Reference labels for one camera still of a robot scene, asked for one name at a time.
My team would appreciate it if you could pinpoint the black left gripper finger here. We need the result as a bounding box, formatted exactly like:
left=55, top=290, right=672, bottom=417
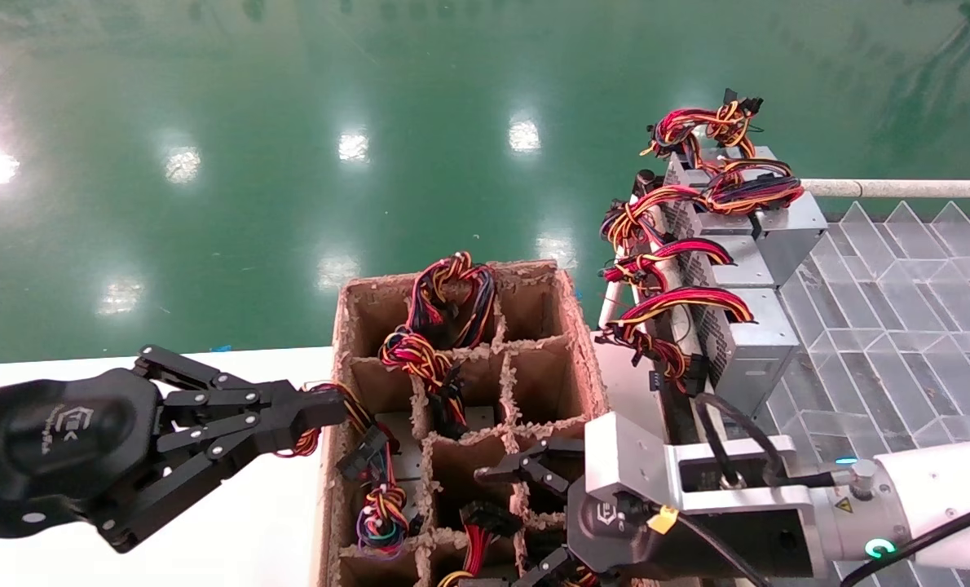
left=134, top=345, right=347, bottom=429
left=94, top=412, right=313, bottom=554

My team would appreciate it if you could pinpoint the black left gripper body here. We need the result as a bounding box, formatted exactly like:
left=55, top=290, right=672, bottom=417
left=0, top=369, right=170, bottom=543

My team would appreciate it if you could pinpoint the silver power supply with cables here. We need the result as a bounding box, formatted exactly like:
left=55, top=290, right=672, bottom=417
left=602, top=236, right=777, bottom=293
left=668, top=159, right=828, bottom=286
left=640, top=88, right=779, bottom=192
left=595, top=285, right=801, bottom=423

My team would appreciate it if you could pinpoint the power supply with looped cables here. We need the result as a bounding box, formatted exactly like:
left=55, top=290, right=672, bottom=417
left=377, top=251, right=498, bottom=441

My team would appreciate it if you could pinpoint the brown cardboard divider box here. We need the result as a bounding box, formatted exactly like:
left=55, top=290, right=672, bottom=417
left=318, top=259, right=657, bottom=587

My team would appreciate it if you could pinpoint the long black arm cable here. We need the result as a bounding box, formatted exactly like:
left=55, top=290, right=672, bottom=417
left=840, top=496, right=970, bottom=587

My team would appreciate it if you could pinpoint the power supply with purple-tied cables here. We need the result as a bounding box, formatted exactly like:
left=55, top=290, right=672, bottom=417
left=277, top=382, right=430, bottom=559

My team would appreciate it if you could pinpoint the power supply with red cables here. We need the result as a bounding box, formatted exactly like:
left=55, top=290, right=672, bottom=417
left=439, top=501, right=527, bottom=587

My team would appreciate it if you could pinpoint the orange black cable bundle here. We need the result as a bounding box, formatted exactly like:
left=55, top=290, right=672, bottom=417
left=602, top=184, right=702, bottom=252

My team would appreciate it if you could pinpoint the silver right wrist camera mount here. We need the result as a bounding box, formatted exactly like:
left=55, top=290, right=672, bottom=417
left=587, top=412, right=832, bottom=523

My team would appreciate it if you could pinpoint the short black camera cable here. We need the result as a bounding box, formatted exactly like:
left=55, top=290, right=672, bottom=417
left=693, top=394, right=789, bottom=490

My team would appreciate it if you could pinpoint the white horizontal rail tube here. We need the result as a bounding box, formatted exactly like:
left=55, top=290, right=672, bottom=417
left=801, top=178, right=970, bottom=201

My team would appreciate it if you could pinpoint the clear ridged plastic sheet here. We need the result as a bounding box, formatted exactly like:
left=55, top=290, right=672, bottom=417
left=766, top=200, right=970, bottom=587

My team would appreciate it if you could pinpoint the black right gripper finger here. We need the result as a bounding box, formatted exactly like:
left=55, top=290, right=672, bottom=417
left=459, top=545, right=608, bottom=587
left=475, top=439, right=588, bottom=498

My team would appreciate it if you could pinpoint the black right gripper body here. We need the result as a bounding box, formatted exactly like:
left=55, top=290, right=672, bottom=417
left=567, top=488, right=833, bottom=581

